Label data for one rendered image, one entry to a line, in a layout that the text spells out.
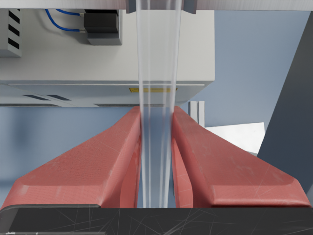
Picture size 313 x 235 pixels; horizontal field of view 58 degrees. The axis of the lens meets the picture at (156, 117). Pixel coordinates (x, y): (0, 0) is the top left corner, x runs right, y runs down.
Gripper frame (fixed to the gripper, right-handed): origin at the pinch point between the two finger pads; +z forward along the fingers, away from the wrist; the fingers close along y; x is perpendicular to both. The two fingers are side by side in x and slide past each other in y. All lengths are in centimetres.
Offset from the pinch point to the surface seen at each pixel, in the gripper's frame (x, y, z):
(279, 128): 3.7, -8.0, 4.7
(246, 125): 57, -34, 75
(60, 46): 9.7, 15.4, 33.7
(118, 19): 5.2, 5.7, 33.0
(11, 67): 12.3, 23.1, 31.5
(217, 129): 58, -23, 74
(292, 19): 26, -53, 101
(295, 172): 4.5, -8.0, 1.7
